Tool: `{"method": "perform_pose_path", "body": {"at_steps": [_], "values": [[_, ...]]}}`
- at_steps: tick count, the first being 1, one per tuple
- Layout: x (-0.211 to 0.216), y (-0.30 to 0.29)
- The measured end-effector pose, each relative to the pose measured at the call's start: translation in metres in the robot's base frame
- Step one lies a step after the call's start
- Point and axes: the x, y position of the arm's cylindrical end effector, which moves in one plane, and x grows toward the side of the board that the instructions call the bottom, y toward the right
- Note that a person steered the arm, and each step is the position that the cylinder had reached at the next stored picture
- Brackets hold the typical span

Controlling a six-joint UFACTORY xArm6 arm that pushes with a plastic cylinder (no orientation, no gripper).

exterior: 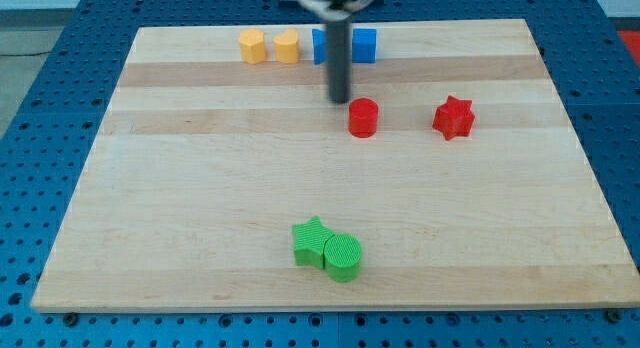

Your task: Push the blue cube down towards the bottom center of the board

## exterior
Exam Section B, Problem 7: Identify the blue cube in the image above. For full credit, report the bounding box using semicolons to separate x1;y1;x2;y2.
352;28;377;64

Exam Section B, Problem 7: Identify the wooden board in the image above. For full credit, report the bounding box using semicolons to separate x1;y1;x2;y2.
31;19;639;313

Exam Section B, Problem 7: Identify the red cylinder block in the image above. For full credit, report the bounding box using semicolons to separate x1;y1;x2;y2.
348;98;379;138

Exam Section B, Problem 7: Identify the green star block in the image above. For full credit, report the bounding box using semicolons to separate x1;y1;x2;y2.
292;216;335;270

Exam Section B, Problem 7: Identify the green cylinder block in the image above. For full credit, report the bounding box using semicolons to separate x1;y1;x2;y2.
324;234;362;283

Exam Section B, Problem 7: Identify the yellow heart block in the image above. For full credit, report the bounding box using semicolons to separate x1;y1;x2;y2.
273;29;300;64

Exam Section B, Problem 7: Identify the blue block behind rod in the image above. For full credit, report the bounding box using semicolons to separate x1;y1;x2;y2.
311;29;326;65

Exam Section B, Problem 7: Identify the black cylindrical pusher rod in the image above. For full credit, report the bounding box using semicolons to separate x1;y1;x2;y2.
325;16;351;104

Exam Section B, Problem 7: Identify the red star block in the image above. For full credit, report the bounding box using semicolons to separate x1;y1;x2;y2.
432;95;475;140

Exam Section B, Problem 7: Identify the yellow hexagon block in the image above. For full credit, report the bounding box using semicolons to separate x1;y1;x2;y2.
238;29;267;64

